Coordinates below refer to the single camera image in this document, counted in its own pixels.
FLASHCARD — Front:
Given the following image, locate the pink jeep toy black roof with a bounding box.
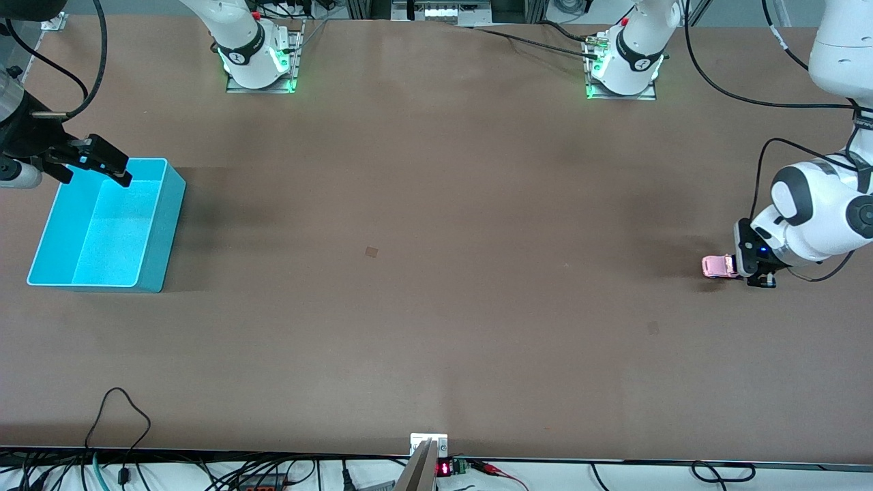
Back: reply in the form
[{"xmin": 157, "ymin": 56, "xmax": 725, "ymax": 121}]
[{"xmin": 702, "ymin": 254, "xmax": 739, "ymax": 279}]

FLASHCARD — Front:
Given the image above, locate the turquoise plastic bin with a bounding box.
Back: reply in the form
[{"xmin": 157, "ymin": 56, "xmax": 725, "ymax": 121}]
[{"xmin": 27, "ymin": 158, "xmax": 186, "ymax": 294}]

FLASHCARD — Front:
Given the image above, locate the red clip lead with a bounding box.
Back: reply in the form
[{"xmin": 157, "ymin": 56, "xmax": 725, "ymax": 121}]
[{"xmin": 471, "ymin": 460, "xmax": 530, "ymax": 491}]

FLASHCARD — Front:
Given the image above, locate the lit control box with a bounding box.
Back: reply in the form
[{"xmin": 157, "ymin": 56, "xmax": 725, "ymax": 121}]
[{"xmin": 391, "ymin": 0, "xmax": 493, "ymax": 27}]

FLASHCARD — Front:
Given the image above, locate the thin black camera cable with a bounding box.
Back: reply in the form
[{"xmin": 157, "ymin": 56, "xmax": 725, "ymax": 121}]
[{"xmin": 783, "ymin": 250, "xmax": 857, "ymax": 283}]

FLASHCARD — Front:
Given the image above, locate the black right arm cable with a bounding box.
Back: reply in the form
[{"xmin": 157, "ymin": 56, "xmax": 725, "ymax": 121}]
[
  {"xmin": 3, "ymin": 19, "xmax": 90, "ymax": 117},
  {"xmin": 65, "ymin": 0, "xmax": 109, "ymax": 121}
]

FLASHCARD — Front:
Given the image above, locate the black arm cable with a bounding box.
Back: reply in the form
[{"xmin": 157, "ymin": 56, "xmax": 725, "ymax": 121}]
[
  {"xmin": 684, "ymin": 0, "xmax": 873, "ymax": 222},
  {"xmin": 65, "ymin": 0, "xmax": 109, "ymax": 121},
  {"xmin": 3, "ymin": 19, "xmax": 90, "ymax": 117}
]

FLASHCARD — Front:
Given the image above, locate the aluminium frame rail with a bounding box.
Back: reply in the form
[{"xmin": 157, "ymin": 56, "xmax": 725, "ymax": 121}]
[{"xmin": 10, "ymin": 12, "xmax": 69, "ymax": 86}]

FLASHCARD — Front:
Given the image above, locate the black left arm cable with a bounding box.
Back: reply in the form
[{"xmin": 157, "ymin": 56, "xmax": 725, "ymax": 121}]
[{"xmin": 684, "ymin": 0, "xmax": 873, "ymax": 222}]

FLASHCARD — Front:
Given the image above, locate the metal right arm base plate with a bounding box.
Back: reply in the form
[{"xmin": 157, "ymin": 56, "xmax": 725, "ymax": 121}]
[{"xmin": 226, "ymin": 20, "xmax": 305, "ymax": 94}]

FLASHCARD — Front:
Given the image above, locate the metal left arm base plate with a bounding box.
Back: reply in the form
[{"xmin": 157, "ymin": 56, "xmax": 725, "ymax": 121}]
[{"xmin": 585, "ymin": 34, "xmax": 658, "ymax": 102}]

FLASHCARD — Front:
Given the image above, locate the black coiled cable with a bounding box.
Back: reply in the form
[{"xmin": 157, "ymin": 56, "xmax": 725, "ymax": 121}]
[{"xmin": 691, "ymin": 461, "xmax": 756, "ymax": 483}]

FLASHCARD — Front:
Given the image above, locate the short black table cable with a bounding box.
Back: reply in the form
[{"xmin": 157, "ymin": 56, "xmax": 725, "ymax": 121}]
[{"xmin": 539, "ymin": 19, "xmax": 598, "ymax": 44}]

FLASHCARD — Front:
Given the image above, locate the long black table cable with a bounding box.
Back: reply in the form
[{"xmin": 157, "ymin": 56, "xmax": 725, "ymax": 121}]
[{"xmin": 456, "ymin": 26, "xmax": 601, "ymax": 61}]

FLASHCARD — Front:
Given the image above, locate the thin black looped cable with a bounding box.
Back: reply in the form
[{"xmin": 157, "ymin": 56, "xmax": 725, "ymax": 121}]
[{"xmin": 83, "ymin": 387, "xmax": 152, "ymax": 491}]

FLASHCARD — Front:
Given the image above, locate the white mounting bracket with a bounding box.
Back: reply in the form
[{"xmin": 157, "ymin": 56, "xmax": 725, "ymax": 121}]
[{"xmin": 410, "ymin": 433, "xmax": 449, "ymax": 458}]

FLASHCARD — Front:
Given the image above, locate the grey metal camera bar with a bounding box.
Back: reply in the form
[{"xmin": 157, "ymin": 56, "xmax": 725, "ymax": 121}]
[{"xmin": 394, "ymin": 440, "xmax": 439, "ymax": 491}]

